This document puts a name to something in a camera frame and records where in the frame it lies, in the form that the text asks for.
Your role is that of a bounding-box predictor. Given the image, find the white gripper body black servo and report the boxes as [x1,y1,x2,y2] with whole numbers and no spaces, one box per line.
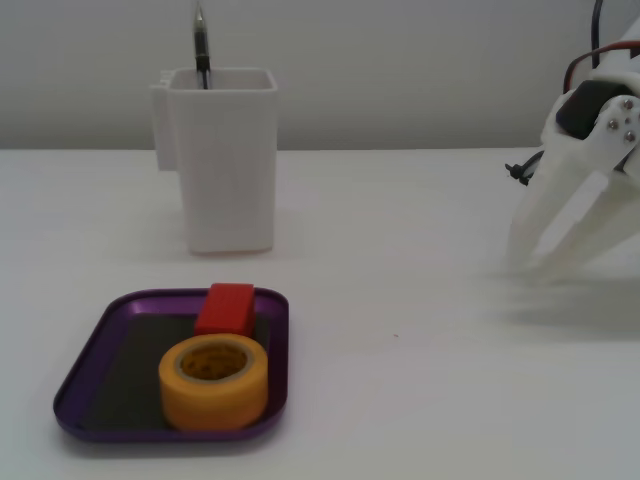
[552,63,640,174]

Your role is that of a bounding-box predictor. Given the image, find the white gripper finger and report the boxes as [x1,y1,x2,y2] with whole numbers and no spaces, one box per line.
[529,169,640,285]
[508,94,640,266]

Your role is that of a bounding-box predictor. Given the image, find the yellow tape roll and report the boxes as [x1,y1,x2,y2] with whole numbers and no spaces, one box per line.
[158,333,270,432]

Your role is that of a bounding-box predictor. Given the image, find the white plastic pen holder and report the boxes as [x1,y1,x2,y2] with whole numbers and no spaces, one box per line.
[148,68,279,257]

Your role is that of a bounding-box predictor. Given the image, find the red ribbed block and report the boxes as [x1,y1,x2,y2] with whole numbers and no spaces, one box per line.
[193,282,256,342]

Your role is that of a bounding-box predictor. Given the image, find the purple metal tray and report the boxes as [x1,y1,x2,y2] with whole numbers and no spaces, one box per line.
[52,286,291,444]

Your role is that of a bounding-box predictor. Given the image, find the black cable tie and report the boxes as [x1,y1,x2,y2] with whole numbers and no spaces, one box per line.
[504,148,547,187]

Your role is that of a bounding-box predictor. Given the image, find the red black wire bundle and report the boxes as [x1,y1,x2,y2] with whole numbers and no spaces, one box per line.
[563,41,640,94]

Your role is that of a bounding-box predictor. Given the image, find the black cable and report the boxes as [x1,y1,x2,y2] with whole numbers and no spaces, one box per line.
[591,0,607,67]

